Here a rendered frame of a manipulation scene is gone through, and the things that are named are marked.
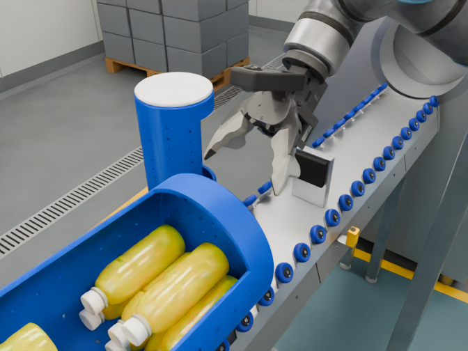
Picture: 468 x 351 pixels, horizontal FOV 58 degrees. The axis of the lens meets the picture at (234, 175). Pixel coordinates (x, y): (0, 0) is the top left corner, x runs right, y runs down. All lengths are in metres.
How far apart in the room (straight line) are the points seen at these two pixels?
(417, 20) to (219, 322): 0.50
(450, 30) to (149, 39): 3.58
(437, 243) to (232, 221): 0.71
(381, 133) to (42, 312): 1.18
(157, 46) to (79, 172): 1.49
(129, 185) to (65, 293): 2.06
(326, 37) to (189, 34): 3.13
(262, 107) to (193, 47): 3.14
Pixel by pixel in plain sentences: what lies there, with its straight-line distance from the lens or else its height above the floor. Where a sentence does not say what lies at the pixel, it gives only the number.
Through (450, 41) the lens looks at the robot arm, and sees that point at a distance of 0.64.
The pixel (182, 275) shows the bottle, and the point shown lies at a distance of 0.69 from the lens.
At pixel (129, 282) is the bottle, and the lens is 0.74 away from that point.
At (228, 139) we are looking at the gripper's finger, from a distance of 0.65.
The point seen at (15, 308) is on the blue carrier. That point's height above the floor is 1.11.
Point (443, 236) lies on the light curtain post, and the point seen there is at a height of 0.89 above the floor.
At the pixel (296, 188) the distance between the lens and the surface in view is 1.18.
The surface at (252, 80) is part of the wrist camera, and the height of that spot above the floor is 1.45.
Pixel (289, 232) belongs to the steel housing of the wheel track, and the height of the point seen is 0.93.
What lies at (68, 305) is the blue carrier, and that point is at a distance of 0.84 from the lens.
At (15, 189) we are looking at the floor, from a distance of 3.06.
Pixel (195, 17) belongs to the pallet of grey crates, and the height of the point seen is 0.70.
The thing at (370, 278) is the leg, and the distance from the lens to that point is 2.28.
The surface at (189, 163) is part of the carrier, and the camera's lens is 1.56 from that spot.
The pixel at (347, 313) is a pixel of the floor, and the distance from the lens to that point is 2.13.
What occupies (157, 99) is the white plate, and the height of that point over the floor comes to 1.04.
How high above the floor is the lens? 1.67
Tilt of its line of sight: 36 degrees down
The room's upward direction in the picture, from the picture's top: straight up
